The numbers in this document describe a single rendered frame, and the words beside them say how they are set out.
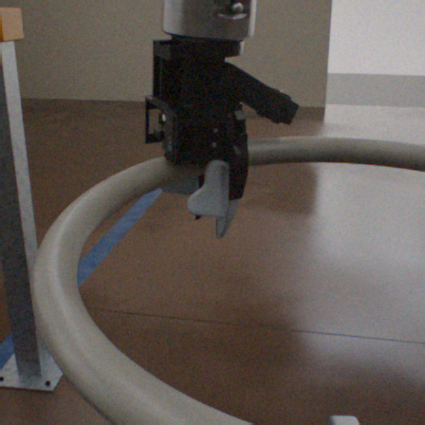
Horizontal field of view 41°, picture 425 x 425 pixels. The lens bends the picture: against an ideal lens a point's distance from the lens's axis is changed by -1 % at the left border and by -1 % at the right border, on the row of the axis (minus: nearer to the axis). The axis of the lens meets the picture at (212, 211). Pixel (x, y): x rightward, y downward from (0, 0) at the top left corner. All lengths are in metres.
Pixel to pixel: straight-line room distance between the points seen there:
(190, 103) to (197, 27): 0.08
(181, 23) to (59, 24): 6.46
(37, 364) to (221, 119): 1.40
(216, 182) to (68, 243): 0.22
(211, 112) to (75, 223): 0.19
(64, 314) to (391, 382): 1.61
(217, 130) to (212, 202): 0.08
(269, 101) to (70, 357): 0.38
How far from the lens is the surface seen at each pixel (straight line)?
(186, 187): 0.65
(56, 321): 0.34
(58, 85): 7.08
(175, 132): 0.55
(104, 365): 0.30
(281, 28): 6.33
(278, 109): 0.62
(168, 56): 0.54
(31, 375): 1.90
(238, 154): 0.57
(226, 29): 0.54
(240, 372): 1.85
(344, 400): 1.78
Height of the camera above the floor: 1.09
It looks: 20 degrees down
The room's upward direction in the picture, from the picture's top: straight up
